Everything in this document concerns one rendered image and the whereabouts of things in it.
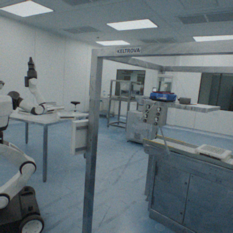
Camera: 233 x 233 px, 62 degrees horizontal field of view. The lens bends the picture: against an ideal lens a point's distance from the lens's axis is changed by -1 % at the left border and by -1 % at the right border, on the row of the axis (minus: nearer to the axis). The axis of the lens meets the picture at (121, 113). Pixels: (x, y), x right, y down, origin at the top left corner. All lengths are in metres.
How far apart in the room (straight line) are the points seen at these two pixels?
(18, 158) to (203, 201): 1.68
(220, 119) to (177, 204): 5.09
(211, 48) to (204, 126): 6.06
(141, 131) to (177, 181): 2.71
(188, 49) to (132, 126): 3.73
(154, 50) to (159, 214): 1.66
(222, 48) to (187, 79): 6.08
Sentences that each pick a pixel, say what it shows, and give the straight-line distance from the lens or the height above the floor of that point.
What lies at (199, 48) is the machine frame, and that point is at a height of 1.59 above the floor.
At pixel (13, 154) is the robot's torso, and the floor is 0.70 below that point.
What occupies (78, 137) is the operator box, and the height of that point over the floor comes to 0.97.
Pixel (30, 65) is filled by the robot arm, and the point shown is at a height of 1.49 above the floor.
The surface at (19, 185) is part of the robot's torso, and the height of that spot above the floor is 0.40.
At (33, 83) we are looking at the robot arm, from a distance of 1.95.
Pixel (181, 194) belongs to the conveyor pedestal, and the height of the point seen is 0.42.
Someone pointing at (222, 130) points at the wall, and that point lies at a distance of 6.98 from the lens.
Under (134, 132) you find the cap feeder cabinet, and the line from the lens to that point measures 4.68.
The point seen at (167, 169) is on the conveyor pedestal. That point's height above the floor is 0.60.
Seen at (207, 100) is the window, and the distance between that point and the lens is 6.95.
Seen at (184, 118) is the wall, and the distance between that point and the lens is 7.13.
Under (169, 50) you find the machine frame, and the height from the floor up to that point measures 1.59.
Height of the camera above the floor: 1.39
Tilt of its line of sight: 9 degrees down
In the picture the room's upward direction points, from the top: 5 degrees clockwise
